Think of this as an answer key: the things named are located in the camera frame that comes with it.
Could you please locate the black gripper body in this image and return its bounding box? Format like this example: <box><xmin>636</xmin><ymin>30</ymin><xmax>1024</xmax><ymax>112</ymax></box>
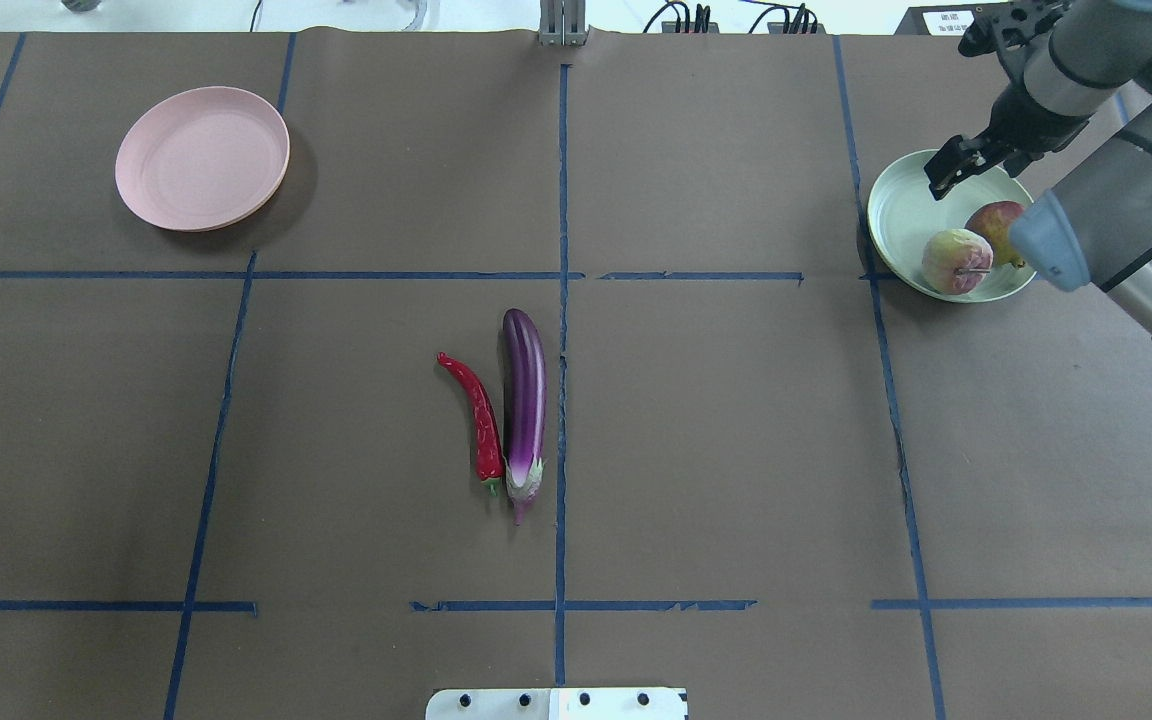
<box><xmin>980</xmin><ymin>85</ymin><xmax>1089</xmax><ymax>176</ymax></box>

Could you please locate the red yellow apple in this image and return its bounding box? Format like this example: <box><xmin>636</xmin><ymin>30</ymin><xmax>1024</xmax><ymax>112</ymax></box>
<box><xmin>965</xmin><ymin>200</ymin><xmax>1026</xmax><ymax>270</ymax></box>

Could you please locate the pink peach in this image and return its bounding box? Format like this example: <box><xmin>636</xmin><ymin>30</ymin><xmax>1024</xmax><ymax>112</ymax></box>
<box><xmin>922</xmin><ymin>228</ymin><xmax>995</xmax><ymax>296</ymax></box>

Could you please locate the purple eggplant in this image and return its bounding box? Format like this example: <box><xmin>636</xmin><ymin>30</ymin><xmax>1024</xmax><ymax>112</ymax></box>
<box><xmin>502</xmin><ymin>306</ymin><xmax>547</xmax><ymax>526</ymax></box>

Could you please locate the red chili pepper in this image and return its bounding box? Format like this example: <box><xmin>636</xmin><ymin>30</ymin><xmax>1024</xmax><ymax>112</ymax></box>
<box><xmin>435</xmin><ymin>353</ymin><xmax>506</xmax><ymax>498</ymax></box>

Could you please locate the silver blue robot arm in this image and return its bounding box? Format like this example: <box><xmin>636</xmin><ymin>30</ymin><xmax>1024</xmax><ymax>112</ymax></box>
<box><xmin>924</xmin><ymin>1</ymin><xmax>1152</xmax><ymax>340</ymax></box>

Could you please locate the green plate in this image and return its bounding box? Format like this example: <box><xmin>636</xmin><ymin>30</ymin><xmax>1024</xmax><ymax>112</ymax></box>
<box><xmin>867</xmin><ymin>149</ymin><xmax>1036</xmax><ymax>304</ymax></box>

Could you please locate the white label card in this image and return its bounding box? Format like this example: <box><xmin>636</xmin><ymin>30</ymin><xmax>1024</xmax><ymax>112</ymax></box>
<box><xmin>922</xmin><ymin>9</ymin><xmax>975</xmax><ymax>37</ymax></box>

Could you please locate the pink plate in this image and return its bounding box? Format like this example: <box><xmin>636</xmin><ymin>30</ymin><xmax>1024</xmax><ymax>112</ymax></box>
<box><xmin>114</xmin><ymin>86</ymin><xmax>291</xmax><ymax>233</ymax></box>

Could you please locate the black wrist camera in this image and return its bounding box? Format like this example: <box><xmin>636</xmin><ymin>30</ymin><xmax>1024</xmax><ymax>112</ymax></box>
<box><xmin>957</xmin><ymin>1</ymin><xmax>1071</xmax><ymax>58</ymax></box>

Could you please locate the aluminium frame post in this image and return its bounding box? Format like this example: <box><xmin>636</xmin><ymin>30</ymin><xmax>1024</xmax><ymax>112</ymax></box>
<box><xmin>538</xmin><ymin>0</ymin><xmax>589</xmax><ymax>47</ymax></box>

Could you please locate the white camera mast with base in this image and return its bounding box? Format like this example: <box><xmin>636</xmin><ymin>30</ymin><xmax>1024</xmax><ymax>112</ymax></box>
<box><xmin>425</xmin><ymin>685</ymin><xmax>690</xmax><ymax>719</ymax></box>

